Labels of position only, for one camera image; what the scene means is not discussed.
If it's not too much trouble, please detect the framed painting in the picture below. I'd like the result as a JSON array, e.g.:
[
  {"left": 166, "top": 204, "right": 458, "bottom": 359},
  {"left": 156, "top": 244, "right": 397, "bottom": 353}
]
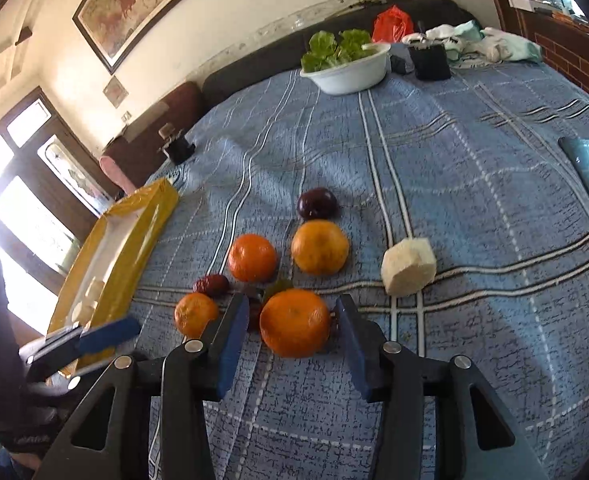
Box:
[{"left": 72, "top": 0, "right": 236, "bottom": 75}]

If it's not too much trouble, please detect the red plastic bag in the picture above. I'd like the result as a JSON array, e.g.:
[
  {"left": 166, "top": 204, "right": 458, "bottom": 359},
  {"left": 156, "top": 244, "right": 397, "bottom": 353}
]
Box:
[{"left": 371, "top": 6, "right": 415, "bottom": 44}]

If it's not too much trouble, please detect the orange mandarin middle left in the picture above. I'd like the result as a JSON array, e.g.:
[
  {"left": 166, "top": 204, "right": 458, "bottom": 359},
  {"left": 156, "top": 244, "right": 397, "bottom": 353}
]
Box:
[{"left": 227, "top": 233, "right": 278, "bottom": 283}]

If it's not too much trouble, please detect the small wall plaque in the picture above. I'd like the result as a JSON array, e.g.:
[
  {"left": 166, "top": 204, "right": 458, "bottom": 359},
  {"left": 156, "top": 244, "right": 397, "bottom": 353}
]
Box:
[{"left": 102, "top": 76, "right": 128, "bottom": 108}]

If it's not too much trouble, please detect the yellow-orange mandarin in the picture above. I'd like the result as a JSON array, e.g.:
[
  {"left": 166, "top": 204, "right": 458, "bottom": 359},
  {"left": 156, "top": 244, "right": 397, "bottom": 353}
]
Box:
[{"left": 291, "top": 220, "right": 349, "bottom": 276}]

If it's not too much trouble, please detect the blue checked tablecloth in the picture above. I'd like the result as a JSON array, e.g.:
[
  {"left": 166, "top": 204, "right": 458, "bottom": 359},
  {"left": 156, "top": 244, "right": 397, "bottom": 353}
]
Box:
[{"left": 132, "top": 63, "right": 589, "bottom": 479}]

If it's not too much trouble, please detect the wooden door with glass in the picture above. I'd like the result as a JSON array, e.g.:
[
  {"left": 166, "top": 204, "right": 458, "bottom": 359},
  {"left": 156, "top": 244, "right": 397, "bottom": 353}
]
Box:
[{"left": 0, "top": 88, "right": 121, "bottom": 334}]

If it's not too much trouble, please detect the white peeled fruit chunk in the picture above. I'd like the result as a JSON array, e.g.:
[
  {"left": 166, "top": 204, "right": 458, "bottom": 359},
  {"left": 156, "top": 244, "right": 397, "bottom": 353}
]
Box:
[{"left": 381, "top": 237, "right": 436, "bottom": 297}]

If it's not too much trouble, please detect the green lettuce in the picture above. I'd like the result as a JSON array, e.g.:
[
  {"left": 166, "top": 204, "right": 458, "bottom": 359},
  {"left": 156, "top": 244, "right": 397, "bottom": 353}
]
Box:
[{"left": 301, "top": 29, "right": 375, "bottom": 73}]

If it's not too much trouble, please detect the yellow cardboard tray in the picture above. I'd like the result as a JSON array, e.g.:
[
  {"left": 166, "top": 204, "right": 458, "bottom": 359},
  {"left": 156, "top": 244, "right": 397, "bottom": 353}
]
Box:
[{"left": 47, "top": 178, "right": 181, "bottom": 378}]

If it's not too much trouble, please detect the dark purple plum far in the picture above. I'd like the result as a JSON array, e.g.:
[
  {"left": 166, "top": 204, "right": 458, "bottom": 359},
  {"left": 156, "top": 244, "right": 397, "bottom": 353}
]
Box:
[{"left": 296, "top": 188, "right": 339, "bottom": 221}]

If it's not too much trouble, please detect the red jujube date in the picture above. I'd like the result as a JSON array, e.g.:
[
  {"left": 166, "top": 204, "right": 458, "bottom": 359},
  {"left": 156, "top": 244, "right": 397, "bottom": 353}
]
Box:
[{"left": 192, "top": 273, "right": 230, "bottom": 298}]

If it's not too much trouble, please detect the small orange near tray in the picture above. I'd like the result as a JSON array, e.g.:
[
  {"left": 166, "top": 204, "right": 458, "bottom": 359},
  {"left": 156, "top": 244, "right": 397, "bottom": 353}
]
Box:
[{"left": 174, "top": 292, "right": 220, "bottom": 339}]

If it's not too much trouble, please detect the black leather sofa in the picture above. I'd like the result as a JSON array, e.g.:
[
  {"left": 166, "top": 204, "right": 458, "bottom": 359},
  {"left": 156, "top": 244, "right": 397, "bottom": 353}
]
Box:
[{"left": 201, "top": 0, "right": 474, "bottom": 110}]

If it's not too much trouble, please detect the dark plum behind orange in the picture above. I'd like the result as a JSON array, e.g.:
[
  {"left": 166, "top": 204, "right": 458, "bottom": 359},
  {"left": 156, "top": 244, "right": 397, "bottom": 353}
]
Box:
[{"left": 244, "top": 286, "right": 264, "bottom": 333}]

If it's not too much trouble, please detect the black box holder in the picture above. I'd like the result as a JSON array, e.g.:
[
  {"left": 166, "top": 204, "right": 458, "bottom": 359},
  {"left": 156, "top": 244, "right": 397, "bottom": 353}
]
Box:
[{"left": 408, "top": 41, "right": 451, "bottom": 81}]

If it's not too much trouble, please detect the white and green cloth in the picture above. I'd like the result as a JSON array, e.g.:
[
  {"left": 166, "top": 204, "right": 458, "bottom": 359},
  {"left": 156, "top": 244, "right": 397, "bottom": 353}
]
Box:
[{"left": 401, "top": 20, "right": 543, "bottom": 66}]

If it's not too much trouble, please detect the large orange with leaf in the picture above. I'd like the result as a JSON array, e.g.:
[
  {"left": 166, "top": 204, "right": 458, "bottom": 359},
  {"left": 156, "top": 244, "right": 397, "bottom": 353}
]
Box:
[{"left": 260, "top": 288, "right": 331, "bottom": 359}]

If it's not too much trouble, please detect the maroon armchair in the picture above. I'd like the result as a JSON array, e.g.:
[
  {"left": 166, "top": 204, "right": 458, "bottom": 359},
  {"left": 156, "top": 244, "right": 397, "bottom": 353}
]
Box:
[{"left": 99, "top": 81, "right": 206, "bottom": 195}]

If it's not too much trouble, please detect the white bowl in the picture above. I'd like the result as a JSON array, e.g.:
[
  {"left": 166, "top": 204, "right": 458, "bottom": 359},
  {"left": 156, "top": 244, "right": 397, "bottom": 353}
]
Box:
[{"left": 300, "top": 44, "right": 391, "bottom": 96}]

